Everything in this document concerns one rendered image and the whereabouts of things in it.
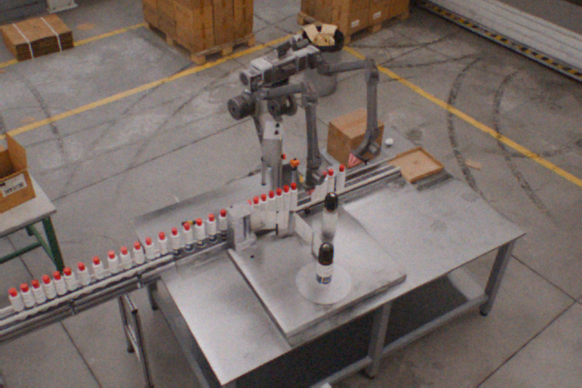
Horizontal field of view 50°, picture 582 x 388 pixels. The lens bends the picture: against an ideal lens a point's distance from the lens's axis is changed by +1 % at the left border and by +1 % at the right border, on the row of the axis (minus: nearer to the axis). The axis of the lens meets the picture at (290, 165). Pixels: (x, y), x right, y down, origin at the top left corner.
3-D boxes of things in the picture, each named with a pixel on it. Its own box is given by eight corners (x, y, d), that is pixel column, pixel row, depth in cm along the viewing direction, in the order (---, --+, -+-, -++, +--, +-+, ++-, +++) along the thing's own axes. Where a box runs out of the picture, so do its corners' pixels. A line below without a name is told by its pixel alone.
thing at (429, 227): (222, 387, 305) (221, 384, 304) (128, 222, 391) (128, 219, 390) (526, 234, 392) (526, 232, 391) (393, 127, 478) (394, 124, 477)
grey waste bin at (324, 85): (317, 103, 648) (321, 50, 609) (291, 85, 674) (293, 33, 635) (347, 90, 669) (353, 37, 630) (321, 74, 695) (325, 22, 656)
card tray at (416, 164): (410, 183, 424) (411, 178, 422) (386, 162, 441) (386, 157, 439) (444, 169, 437) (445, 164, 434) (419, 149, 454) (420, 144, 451)
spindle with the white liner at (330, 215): (326, 238, 375) (329, 202, 356) (318, 229, 381) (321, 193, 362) (338, 233, 378) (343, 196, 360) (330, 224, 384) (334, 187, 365)
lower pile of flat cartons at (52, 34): (18, 63, 694) (13, 44, 681) (3, 43, 728) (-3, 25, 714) (75, 47, 725) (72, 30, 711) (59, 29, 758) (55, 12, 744)
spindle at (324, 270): (321, 290, 343) (324, 253, 325) (312, 279, 348) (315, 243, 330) (335, 283, 346) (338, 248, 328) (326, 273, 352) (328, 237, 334)
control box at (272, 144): (263, 164, 364) (263, 138, 352) (265, 146, 377) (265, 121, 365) (280, 165, 364) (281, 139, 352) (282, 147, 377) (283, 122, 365)
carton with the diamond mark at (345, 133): (347, 170, 431) (350, 138, 414) (326, 152, 446) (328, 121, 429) (380, 154, 445) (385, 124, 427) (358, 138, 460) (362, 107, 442)
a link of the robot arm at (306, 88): (317, 78, 369) (305, 78, 362) (319, 102, 370) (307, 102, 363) (267, 88, 402) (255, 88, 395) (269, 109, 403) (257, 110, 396)
